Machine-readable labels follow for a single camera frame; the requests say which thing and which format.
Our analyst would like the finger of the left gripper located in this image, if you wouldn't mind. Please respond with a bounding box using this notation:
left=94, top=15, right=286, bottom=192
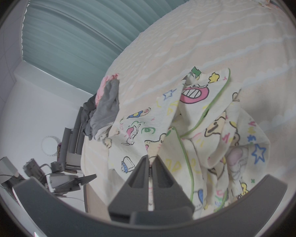
left=78, top=174, right=97, bottom=186

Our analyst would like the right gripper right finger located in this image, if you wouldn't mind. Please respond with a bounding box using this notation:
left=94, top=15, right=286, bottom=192
left=152, top=155, right=195, bottom=214

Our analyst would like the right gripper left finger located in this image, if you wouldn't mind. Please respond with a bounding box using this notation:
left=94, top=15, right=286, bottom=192
left=108, top=156, right=149, bottom=214

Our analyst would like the white printed pyjama top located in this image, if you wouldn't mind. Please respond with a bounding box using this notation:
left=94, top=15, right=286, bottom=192
left=106, top=67, right=270, bottom=219

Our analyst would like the round ceiling lamp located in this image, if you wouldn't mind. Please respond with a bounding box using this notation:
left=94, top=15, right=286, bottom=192
left=41, top=136, right=60, bottom=157

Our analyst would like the dark grey garment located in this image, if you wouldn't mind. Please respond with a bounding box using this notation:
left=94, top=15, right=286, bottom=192
left=82, top=115, right=94, bottom=141

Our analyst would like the black garment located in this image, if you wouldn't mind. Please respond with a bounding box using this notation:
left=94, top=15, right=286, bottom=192
left=83, top=95, right=97, bottom=114

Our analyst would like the pink garment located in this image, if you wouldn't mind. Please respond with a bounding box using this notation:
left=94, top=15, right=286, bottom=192
left=96, top=73, right=120, bottom=106

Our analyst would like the blue-green curtain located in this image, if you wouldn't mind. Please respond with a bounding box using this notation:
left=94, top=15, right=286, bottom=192
left=22, top=0, right=208, bottom=96

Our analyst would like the bed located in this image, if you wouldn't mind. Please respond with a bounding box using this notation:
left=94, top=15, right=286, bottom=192
left=80, top=0, right=296, bottom=219

